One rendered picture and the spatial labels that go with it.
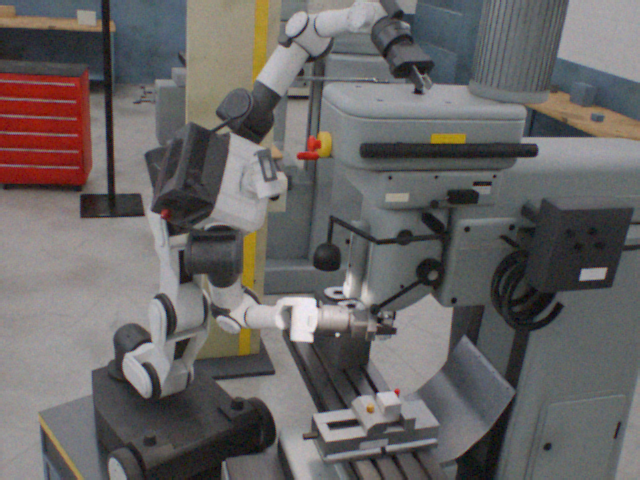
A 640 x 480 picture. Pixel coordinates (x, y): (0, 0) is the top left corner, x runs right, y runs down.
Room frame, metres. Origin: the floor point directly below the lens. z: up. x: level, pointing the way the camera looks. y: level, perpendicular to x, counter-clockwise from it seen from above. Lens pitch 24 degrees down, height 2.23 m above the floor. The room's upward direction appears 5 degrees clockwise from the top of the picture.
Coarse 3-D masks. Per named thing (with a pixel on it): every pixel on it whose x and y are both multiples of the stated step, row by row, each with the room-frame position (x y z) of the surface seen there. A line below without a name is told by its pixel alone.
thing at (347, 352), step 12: (336, 288) 2.17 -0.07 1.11; (324, 300) 2.10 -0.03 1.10; (336, 300) 2.10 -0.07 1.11; (348, 300) 2.09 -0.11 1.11; (348, 336) 1.98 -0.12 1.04; (324, 348) 2.06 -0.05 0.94; (336, 348) 1.99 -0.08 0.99; (348, 348) 1.99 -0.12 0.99; (360, 348) 2.01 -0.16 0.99; (336, 360) 1.98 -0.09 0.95; (348, 360) 1.99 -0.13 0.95; (360, 360) 2.01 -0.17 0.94
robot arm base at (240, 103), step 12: (228, 96) 1.97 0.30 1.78; (240, 96) 1.96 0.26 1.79; (252, 96) 1.96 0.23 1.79; (228, 108) 1.95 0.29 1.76; (240, 108) 1.94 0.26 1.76; (252, 108) 1.94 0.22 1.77; (240, 120) 1.93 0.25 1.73; (240, 132) 1.93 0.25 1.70; (252, 132) 1.97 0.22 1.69; (264, 132) 2.03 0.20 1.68
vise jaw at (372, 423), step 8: (360, 400) 1.67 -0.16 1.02; (368, 400) 1.67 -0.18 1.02; (352, 408) 1.67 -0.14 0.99; (360, 408) 1.64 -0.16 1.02; (376, 408) 1.64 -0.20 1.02; (360, 416) 1.61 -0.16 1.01; (368, 416) 1.60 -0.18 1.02; (376, 416) 1.60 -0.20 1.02; (384, 416) 1.60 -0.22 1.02; (360, 424) 1.60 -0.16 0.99; (368, 424) 1.58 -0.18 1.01; (376, 424) 1.57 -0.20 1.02; (384, 424) 1.58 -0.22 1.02; (368, 432) 1.56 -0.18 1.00; (376, 432) 1.57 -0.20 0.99
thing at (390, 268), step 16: (368, 208) 1.72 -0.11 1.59; (416, 208) 1.66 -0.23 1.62; (432, 208) 1.67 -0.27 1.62; (448, 208) 1.70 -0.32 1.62; (368, 224) 1.70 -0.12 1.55; (384, 224) 1.64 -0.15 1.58; (400, 224) 1.63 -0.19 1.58; (416, 224) 1.65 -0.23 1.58; (432, 240) 1.66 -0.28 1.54; (368, 256) 1.68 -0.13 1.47; (384, 256) 1.64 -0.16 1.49; (400, 256) 1.64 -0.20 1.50; (416, 256) 1.65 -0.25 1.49; (432, 256) 1.67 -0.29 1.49; (368, 272) 1.67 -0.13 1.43; (384, 272) 1.63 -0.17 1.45; (400, 272) 1.64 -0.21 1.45; (368, 288) 1.66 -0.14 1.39; (384, 288) 1.63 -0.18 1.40; (400, 288) 1.64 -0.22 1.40; (416, 288) 1.66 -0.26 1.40; (432, 288) 1.67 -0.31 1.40; (368, 304) 1.67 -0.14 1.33; (400, 304) 1.66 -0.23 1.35
